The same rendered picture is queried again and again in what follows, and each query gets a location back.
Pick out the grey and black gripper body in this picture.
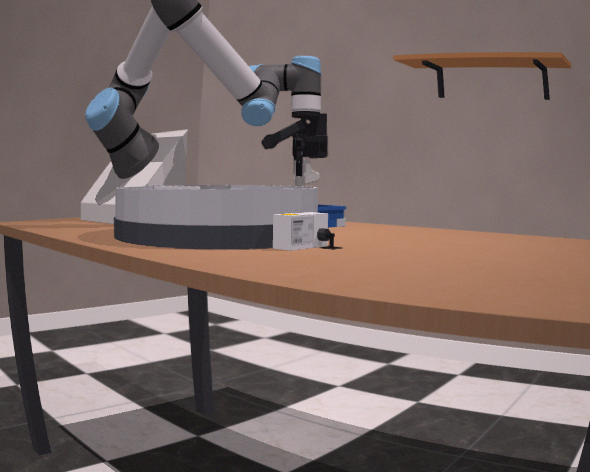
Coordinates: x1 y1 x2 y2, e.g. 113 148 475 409
292 111 328 159

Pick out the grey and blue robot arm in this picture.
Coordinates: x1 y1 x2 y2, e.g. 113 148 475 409
85 0 321 179

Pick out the blue open crate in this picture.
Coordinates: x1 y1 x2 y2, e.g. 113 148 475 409
318 205 346 228

